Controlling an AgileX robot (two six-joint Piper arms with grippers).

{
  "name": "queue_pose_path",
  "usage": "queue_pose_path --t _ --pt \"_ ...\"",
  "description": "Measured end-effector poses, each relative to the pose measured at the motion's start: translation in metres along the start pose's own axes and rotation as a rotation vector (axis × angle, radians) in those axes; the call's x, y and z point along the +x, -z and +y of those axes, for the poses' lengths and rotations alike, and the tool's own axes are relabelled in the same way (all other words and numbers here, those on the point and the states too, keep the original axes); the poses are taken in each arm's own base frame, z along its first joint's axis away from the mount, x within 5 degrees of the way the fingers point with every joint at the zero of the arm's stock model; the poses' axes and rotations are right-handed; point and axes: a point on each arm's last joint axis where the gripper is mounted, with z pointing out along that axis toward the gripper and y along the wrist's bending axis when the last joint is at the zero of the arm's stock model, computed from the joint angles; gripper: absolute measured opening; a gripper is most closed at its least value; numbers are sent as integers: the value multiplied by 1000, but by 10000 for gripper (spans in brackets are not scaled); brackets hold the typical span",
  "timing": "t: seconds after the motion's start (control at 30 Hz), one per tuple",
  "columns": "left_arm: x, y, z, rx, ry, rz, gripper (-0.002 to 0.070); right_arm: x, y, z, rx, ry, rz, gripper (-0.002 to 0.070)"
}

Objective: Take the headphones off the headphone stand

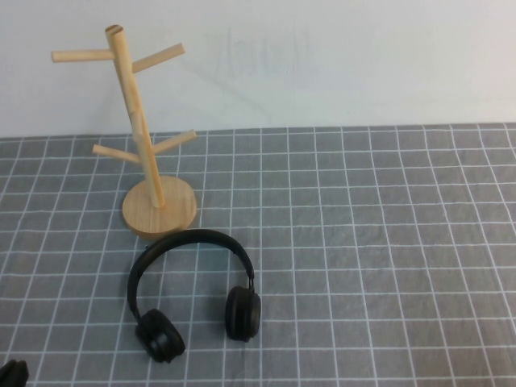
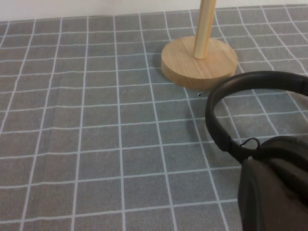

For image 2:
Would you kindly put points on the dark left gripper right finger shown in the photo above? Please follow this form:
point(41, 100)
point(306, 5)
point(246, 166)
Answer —
point(296, 180)

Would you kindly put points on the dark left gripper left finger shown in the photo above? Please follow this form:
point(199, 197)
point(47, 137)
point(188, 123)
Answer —
point(264, 204)

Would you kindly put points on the black over-ear headphones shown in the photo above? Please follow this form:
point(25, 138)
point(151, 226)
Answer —
point(211, 120)

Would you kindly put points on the wooden branched headphone stand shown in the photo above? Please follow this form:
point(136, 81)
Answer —
point(192, 67)

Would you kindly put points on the grey white-grid tablecloth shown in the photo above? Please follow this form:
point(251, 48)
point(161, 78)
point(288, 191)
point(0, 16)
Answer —
point(96, 132)

